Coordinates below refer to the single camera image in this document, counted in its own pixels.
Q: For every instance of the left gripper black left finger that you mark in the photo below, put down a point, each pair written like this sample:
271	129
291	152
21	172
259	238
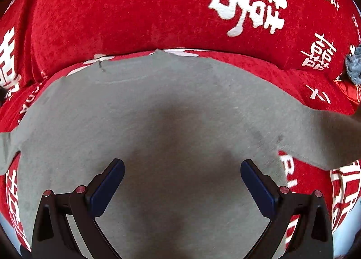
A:
52	236

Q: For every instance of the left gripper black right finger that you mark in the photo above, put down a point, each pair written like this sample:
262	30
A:
312	237

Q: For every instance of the grey knit sweater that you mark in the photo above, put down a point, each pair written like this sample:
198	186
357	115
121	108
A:
169	140

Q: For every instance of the red wedding blanket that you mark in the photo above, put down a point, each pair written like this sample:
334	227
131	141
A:
310	179

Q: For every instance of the grey crumpled cloth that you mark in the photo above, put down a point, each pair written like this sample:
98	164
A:
353	66

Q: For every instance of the red wedding pillow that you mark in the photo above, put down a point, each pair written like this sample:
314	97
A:
41	37

